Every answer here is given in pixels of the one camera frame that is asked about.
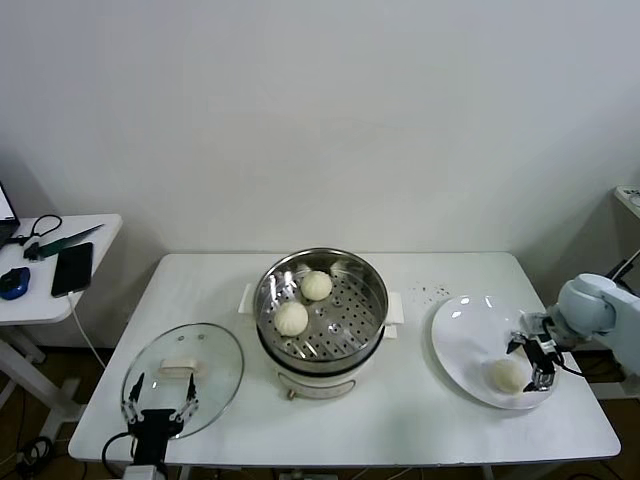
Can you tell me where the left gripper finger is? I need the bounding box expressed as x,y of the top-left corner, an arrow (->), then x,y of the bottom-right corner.
171,372 -> 199,422
121,372 -> 148,425

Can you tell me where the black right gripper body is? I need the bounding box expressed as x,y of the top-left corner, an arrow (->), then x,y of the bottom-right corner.
522,333 -> 560,377

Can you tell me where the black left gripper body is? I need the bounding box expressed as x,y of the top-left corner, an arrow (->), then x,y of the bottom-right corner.
124,408 -> 184,466

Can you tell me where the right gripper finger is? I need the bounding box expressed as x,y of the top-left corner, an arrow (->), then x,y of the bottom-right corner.
505,331 -> 532,357
522,367 -> 556,394

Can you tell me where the white steamed baozi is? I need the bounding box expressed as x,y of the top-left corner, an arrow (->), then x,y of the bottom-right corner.
273,301 -> 310,338
300,270 -> 334,302
482,358 -> 529,396

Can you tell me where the round glass pot lid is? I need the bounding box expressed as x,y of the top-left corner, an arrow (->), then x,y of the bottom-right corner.
121,322 -> 246,441

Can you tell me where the stainless steel steamer basket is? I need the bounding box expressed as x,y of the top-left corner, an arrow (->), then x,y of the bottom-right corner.
239,245 -> 405,362

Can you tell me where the large white plate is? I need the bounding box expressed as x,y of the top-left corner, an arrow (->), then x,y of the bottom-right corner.
430,293 -> 561,411

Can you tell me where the white side table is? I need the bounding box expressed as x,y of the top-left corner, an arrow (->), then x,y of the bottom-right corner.
0,213 -> 124,441

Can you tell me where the black smartphone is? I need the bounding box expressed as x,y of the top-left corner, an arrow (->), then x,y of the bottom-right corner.
51,241 -> 95,298

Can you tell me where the blue computer mouse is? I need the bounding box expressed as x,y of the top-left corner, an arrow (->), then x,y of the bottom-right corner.
0,266 -> 32,300

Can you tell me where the open laptop computer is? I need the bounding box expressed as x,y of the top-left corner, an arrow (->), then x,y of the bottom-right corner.
0,179 -> 21,247

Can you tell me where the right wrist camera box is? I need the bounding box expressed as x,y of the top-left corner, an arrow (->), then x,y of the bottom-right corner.
519,310 -> 554,334

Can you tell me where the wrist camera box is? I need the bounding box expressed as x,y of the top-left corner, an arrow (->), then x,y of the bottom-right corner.
519,310 -> 554,334
121,464 -> 169,480

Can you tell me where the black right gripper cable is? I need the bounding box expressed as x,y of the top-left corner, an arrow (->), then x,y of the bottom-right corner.
553,349 -> 584,377

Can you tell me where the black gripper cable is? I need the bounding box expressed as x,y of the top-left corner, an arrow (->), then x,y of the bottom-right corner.
101,432 -> 137,470
553,349 -> 584,377

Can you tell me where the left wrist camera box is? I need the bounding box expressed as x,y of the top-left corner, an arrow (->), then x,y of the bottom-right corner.
121,464 -> 169,480

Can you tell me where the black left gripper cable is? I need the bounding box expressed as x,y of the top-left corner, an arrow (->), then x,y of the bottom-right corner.
101,432 -> 137,470

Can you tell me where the white charging cable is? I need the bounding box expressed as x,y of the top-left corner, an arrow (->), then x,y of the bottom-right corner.
67,291 -> 109,370

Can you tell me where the black floor cable bundle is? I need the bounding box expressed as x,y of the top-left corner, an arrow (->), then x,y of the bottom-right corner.
13,433 -> 55,477

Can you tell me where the black wall cable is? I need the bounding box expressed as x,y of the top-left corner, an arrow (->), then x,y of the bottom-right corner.
602,248 -> 640,301

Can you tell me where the black looped cable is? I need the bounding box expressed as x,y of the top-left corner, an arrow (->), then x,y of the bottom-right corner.
8,213 -> 64,261

